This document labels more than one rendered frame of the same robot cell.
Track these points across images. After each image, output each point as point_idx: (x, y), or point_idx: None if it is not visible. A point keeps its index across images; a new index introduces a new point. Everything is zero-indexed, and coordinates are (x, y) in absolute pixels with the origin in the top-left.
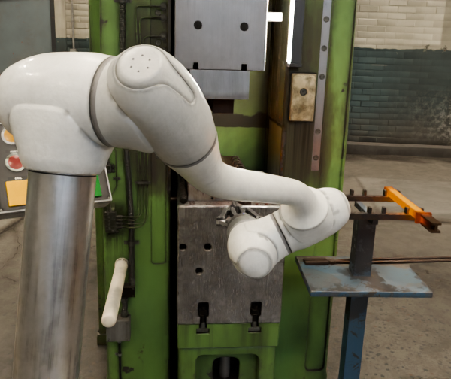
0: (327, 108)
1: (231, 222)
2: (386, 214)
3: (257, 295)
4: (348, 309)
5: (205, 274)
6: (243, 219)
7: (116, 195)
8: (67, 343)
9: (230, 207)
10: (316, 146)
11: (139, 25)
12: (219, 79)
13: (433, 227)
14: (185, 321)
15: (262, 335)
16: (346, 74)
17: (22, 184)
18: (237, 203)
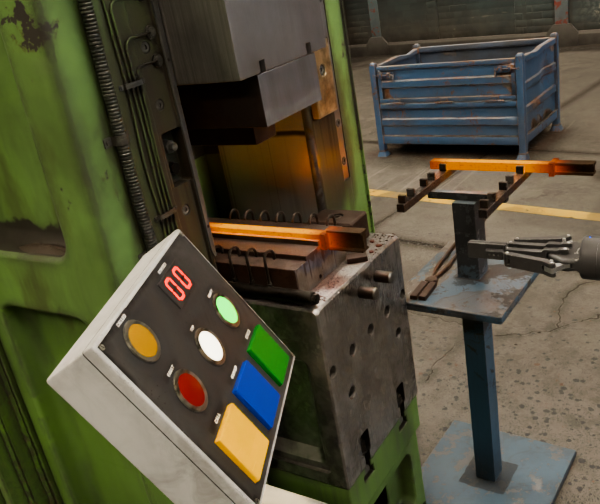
0: (337, 86)
1: None
2: (515, 183)
3: (398, 376)
4: (476, 323)
5: (358, 390)
6: None
7: None
8: None
9: (505, 249)
10: (341, 144)
11: (113, 18)
12: (290, 79)
13: (589, 169)
14: (354, 477)
15: (409, 423)
16: (341, 30)
17: (234, 424)
18: (492, 241)
